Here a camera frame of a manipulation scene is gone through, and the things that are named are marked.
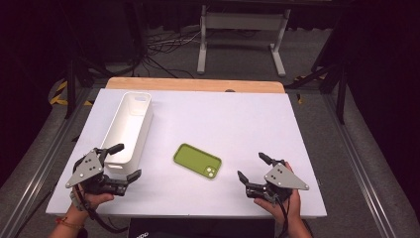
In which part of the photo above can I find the green phone case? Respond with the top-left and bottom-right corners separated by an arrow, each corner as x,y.
172,143 -> 223,180

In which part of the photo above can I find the red wrist bracelet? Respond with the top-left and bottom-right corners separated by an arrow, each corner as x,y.
54,216 -> 84,231

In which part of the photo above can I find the white table board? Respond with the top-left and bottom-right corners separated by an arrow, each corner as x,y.
45,88 -> 328,219

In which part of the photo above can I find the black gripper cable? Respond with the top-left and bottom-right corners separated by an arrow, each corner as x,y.
72,184 -> 129,234
275,195 -> 291,238

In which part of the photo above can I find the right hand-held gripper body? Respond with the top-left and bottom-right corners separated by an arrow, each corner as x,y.
245,158 -> 311,203

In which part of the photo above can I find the aluminium floor rail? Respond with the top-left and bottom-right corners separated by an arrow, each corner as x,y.
0,87 -> 97,238
321,93 -> 412,238

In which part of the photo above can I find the white plastic storage box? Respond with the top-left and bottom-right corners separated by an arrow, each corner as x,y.
99,91 -> 155,176

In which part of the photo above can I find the bundle of floor cables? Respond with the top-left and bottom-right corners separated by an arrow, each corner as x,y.
138,28 -> 262,79

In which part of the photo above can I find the person's left hand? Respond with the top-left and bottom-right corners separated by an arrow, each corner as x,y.
68,189 -> 115,217

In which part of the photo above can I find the person's black clothing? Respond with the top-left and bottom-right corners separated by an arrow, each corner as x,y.
127,217 -> 276,238

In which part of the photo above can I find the black tripod stand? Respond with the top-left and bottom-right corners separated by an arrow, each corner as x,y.
285,13 -> 352,125
60,0 -> 147,120

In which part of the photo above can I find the wooden table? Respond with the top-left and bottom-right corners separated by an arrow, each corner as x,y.
105,76 -> 286,94

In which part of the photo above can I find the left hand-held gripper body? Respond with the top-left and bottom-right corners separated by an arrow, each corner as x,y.
64,147 -> 131,196

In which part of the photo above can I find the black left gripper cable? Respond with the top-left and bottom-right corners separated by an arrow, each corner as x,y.
72,184 -> 129,234

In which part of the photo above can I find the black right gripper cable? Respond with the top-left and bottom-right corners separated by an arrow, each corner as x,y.
275,195 -> 291,238

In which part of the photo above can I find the white metal stand frame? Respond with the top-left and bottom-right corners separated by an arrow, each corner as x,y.
196,4 -> 291,77

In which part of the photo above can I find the person's right hand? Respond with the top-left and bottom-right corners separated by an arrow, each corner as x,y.
253,161 -> 303,229

